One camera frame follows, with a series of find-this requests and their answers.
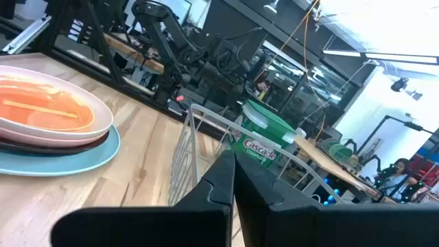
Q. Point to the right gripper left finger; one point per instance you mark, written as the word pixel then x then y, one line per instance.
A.
pixel 205 212

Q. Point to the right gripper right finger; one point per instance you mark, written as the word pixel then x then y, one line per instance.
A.
pixel 291 223

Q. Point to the white plate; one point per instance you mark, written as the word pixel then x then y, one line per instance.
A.
pixel 99 116

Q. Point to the large light blue plate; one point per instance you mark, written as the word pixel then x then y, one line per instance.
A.
pixel 68 164

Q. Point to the dark red black-rimmed plate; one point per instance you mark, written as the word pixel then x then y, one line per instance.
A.
pixel 68 150

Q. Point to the pink plate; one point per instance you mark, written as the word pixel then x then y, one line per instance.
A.
pixel 51 141

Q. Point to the orange plate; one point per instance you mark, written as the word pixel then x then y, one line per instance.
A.
pixel 41 106

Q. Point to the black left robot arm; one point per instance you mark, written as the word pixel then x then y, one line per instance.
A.
pixel 161 44

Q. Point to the black background robot arm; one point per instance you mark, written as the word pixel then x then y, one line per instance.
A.
pixel 411 126

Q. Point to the wooden background table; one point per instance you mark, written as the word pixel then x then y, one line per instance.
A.
pixel 326 161

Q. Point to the green Cascade detergent tub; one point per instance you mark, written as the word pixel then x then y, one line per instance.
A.
pixel 271 128

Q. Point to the green background dish rack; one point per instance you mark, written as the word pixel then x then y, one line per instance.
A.
pixel 339 152

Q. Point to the person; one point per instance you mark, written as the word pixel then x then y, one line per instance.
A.
pixel 394 178

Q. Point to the ceiling light strip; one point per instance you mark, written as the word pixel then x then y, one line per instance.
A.
pixel 394 57

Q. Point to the silver aluminium beam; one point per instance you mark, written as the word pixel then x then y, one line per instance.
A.
pixel 27 34

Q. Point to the black ceiling camera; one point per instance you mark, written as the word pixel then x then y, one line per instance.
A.
pixel 399 84

